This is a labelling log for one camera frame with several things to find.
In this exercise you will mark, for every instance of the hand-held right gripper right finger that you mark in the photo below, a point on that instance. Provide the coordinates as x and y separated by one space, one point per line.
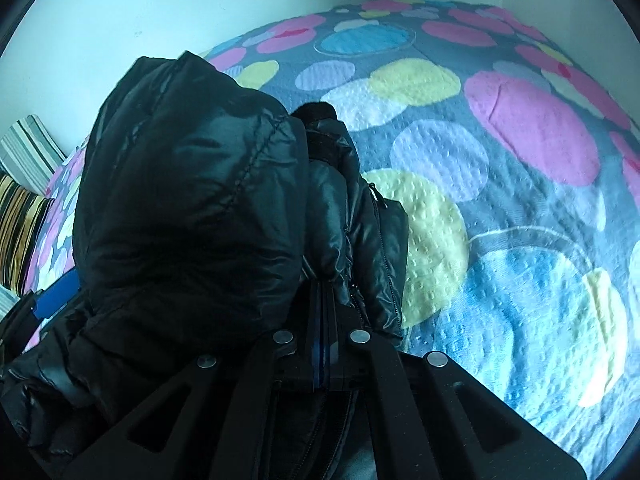
345 355

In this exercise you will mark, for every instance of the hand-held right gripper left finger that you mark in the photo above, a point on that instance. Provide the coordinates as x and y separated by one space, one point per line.
300 360

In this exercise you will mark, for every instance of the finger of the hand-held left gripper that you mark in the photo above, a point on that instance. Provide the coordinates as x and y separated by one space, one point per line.
52 297

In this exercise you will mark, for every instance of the black puffer jacket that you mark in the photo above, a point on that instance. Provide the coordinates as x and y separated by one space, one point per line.
190 200

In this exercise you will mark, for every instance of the gold black striped cushion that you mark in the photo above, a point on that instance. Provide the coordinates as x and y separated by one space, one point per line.
20 230

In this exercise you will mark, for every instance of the blue white striped pillow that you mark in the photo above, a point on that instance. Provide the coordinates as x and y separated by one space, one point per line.
30 147

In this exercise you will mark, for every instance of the circle-patterned bedspread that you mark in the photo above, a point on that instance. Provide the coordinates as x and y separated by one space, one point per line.
500 185

